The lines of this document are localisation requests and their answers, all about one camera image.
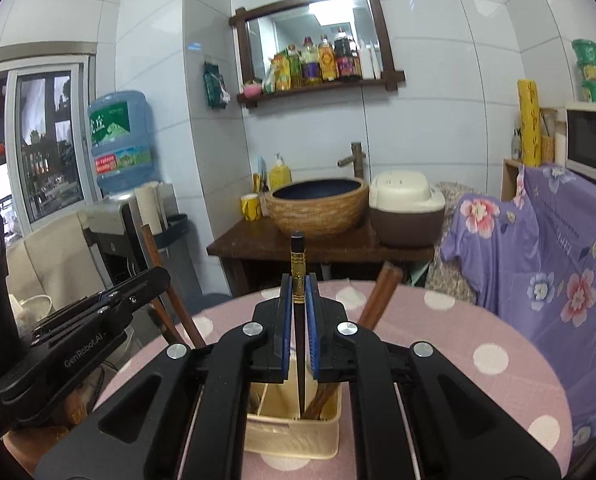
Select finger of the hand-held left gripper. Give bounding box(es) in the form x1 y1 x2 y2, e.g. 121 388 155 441
32 266 172 349

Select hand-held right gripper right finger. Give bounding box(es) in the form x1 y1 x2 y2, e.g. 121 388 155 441
304 272 561 480

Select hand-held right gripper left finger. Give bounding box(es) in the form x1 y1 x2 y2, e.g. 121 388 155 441
32 272 295 480

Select dark chopstick with gold end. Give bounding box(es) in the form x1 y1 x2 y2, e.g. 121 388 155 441
289 231 309 408

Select brown wooden chopstick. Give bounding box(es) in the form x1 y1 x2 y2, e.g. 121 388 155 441
308 266 405 421
303 266 395 421
140 225 207 350

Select cream perforated utensil basket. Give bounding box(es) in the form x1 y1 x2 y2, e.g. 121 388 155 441
243 350 343 461

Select beige container with utensils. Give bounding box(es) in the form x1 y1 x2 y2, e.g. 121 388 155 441
540 107 568 166

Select person's left hand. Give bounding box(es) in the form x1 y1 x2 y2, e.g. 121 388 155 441
2 375 104 480

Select grey water dispenser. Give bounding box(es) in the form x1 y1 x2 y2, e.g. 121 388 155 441
80 182 203 311

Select white bowl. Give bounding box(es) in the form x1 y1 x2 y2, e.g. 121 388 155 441
10 294 53 331

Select dark wooden cabinet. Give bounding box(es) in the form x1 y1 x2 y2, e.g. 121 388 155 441
207 220 436 296

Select beige cloth cover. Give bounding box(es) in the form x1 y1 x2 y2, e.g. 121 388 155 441
5 210 106 311

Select woven brown wash basin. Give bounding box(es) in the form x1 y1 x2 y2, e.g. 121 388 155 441
265 177 370 238

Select yellow cup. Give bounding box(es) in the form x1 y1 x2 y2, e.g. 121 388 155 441
240 192 263 222

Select yellow soap pump bottle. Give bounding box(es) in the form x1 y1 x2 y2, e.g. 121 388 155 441
269 153 293 191

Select pink polka dot tablecloth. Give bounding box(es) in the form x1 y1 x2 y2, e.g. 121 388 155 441
92 280 574 480

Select white and brown rice cooker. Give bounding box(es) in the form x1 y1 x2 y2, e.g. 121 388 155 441
369 170 446 248

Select grey patterned cloth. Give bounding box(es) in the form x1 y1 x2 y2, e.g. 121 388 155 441
425 182 479 306

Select blue water jug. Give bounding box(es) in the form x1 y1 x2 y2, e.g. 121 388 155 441
88 90 159 196

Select bronze faucet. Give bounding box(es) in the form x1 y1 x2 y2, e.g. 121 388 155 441
337 141 365 179

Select window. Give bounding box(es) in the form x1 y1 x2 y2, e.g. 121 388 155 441
0 42 98 241

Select purple floral cloth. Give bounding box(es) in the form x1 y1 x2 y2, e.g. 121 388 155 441
438 165 596 456

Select green packet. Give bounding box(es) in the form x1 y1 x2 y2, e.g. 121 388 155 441
203 61 231 109

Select light wooden shelf unit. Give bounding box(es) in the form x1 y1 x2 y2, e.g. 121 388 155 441
501 157 526 201

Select row of condiment bottles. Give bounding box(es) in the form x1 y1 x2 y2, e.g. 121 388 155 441
263 27 383 95

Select yellow patterned package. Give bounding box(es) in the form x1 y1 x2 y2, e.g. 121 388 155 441
517 78 543 167

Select wooden framed mirror with shelf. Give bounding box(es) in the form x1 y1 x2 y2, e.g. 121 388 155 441
229 0 406 109

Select microwave oven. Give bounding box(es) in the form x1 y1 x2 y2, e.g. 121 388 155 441
565 102 596 188

